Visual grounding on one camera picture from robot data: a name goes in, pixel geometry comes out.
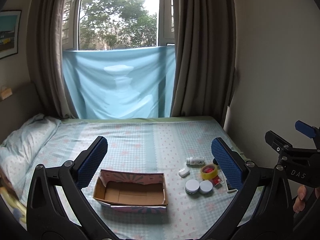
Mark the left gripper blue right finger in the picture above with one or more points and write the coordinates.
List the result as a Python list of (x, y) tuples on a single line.
[(234, 168)]

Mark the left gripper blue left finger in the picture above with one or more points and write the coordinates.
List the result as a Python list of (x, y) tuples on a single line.
[(79, 173)]

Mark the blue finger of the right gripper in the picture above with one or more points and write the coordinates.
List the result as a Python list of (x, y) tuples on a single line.
[(277, 143), (310, 131)]

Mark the red carton box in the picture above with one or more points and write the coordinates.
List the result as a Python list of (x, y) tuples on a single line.
[(216, 181)]

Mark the yellow tape roll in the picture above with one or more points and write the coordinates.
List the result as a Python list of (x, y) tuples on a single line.
[(209, 172)]

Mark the green jar white lid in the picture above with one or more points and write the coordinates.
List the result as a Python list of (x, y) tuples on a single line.
[(206, 187)]

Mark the white supplement bottle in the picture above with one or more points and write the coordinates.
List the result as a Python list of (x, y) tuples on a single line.
[(195, 161)]

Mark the white earbuds case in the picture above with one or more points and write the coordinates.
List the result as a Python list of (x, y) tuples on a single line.
[(184, 172)]

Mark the white remote control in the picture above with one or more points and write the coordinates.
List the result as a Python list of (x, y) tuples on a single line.
[(230, 189)]

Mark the person's right hand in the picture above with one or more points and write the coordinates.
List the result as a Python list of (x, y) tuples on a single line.
[(299, 204)]

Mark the open cardboard box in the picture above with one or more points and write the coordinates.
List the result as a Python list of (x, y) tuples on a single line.
[(132, 192)]

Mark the patterned bed sheet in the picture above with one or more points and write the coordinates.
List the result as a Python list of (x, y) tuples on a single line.
[(148, 147)]

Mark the white pillow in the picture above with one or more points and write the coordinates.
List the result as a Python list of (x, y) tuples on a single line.
[(20, 148)]

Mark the light blue hanging cloth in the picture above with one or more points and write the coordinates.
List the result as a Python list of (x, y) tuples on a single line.
[(120, 84)]

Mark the right brown curtain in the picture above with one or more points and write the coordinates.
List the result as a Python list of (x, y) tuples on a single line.
[(205, 46)]

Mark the brown curtain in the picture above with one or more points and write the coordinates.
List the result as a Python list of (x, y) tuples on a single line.
[(205, 46), (44, 57)]

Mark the left brown curtain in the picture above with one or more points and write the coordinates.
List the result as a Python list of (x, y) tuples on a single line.
[(44, 57)]

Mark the window frame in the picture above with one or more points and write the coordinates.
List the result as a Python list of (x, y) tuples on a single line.
[(117, 24)]

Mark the framed wall picture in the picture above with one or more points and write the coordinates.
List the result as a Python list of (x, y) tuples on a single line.
[(9, 29)]

